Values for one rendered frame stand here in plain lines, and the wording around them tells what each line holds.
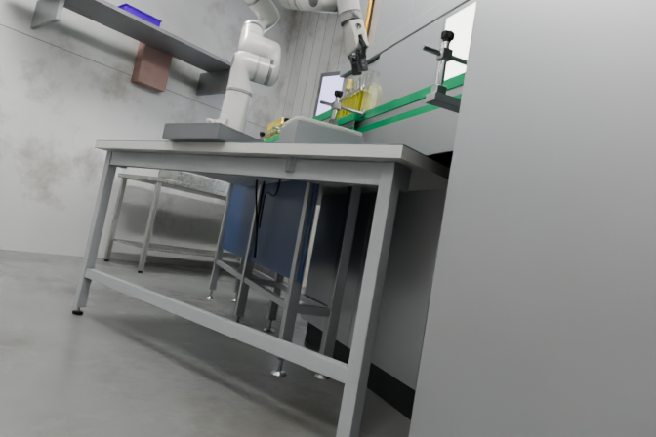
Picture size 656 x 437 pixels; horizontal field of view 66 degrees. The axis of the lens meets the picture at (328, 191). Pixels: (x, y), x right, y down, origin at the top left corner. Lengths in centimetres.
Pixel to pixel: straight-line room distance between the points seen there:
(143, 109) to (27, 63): 99
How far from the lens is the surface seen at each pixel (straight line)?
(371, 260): 125
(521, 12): 91
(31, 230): 459
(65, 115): 464
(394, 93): 201
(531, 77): 83
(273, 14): 208
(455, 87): 135
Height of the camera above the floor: 49
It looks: 6 degrees up
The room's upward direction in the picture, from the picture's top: 10 degrees clockwise
